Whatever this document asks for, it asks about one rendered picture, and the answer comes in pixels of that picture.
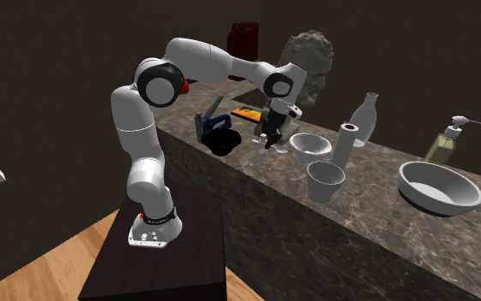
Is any small clear bottle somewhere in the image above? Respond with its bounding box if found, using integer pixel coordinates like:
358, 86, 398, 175
251, 133, 289, 158

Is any orange and black tablet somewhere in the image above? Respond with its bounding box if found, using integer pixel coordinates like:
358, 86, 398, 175
231, 106, 264, 123

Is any small white bowl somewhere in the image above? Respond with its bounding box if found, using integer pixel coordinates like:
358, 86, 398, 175
288, 132, 333, 163

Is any black bowl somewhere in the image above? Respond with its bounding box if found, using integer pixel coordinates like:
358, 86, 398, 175
202, 128, 243, 157

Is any blue and grey stapler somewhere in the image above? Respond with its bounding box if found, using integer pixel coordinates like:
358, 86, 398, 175
194, 95, 232, 145

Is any grey stone bust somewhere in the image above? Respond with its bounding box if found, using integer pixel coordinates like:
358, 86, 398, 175
278, 29, 335, 107

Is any white paper towel roll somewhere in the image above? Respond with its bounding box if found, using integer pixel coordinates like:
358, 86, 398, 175
331, 122, 360, 171

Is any white cup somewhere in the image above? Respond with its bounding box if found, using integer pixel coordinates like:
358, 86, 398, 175
306, 160, 347, 204

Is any dark red canister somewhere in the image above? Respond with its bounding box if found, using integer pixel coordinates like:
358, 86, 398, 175
226, 21, 261, 82

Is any white bottle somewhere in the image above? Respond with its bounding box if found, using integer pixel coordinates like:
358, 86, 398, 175
349, 91, 379, 148

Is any green soap dispenser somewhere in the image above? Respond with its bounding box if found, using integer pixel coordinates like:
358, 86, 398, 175
424, 115, 481, 165

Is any dark robot stand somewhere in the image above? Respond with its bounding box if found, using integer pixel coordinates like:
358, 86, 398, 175
77, 186, 228, 301

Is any large white bowl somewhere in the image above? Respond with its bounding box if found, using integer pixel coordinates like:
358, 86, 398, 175
396, 161, 481, 218

